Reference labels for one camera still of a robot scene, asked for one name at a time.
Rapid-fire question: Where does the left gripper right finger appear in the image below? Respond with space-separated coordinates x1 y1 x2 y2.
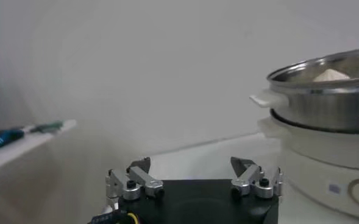
230 156 285 200

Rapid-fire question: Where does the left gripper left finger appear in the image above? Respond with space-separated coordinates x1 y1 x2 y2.
105 156 165 209

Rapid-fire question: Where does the white steamed baozi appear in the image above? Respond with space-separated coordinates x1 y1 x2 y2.
312 68 350 82

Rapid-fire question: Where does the stainless steel steamer basket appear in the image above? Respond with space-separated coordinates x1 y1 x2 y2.
249 46 359 135

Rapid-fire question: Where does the cream electric cooking pot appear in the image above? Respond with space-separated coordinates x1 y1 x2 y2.
257 109 359 222

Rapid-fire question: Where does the green circuit board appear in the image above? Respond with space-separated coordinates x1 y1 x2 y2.
29 120 65 134

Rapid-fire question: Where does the white side table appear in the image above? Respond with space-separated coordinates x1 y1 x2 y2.
0 119 77 174

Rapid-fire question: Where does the blue computer mouse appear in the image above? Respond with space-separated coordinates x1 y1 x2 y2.
0 129 25 152

